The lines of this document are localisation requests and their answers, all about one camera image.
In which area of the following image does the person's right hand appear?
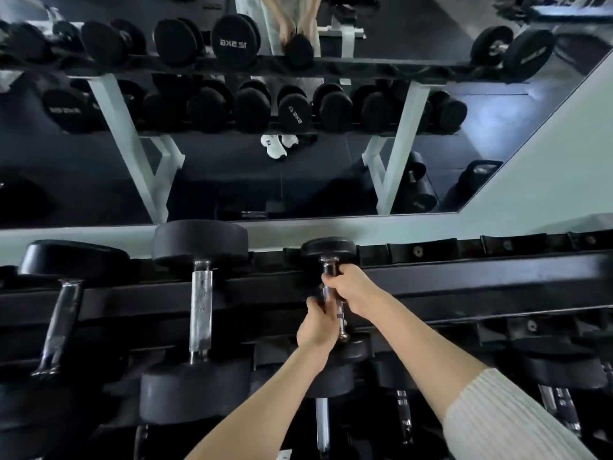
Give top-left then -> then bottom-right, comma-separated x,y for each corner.
321,264 -> 387,327

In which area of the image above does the wall mirror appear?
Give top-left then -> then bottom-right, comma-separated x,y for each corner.
0,0 -> 613,230

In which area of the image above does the small black dumbbell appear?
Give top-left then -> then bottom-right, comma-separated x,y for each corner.
300,237 -> 372,364

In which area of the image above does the person's right forearm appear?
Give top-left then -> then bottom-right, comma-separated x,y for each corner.
371,294 -> 488,424

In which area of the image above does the person's left forearm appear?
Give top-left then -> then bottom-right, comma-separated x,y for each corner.
184,337 -> 337,460

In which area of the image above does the black dumbbell chrome handle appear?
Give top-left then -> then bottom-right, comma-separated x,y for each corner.
373,352 -> 423,447
306,363 -> 358,456
511,339 -> 610,440

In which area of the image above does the medium black dumbbell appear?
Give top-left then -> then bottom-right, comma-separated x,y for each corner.
139,219 -> 255,425

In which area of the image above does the large black dumbbell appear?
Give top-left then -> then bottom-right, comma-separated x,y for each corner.
0,240 -> 131,460

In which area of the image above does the white knit sleeve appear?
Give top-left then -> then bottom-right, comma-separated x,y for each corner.
443,368 -> 600,460

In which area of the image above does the black dumbbell rack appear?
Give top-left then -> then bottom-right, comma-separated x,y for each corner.
0,229 -> 613,460

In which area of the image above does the person's left hand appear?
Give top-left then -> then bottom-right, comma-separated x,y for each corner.
296,296 -> 343,353

